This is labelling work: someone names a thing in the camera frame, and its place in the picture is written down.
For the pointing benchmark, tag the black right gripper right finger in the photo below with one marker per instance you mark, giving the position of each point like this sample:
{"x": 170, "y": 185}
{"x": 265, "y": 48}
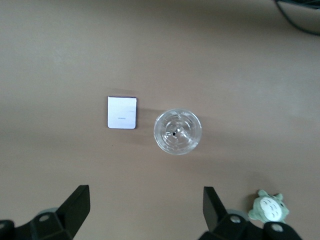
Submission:
{"x": 217, "y": 220}

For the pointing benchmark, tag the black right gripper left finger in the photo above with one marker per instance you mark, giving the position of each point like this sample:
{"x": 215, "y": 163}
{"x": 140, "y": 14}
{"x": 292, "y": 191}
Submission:
{"x": 67, "y": 215}

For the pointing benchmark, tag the lilac phone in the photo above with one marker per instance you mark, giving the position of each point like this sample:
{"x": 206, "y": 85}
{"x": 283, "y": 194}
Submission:
{"x": 122, "y": 112}

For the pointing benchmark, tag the grey-green totoro plush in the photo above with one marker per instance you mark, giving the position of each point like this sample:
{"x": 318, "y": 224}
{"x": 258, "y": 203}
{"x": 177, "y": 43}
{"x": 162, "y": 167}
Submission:
{"x": 268, "y": 207}

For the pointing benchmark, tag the clear plastic cup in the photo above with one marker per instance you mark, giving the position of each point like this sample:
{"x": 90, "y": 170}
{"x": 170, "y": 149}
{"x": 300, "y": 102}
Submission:
{"x": 177, "y": 130}

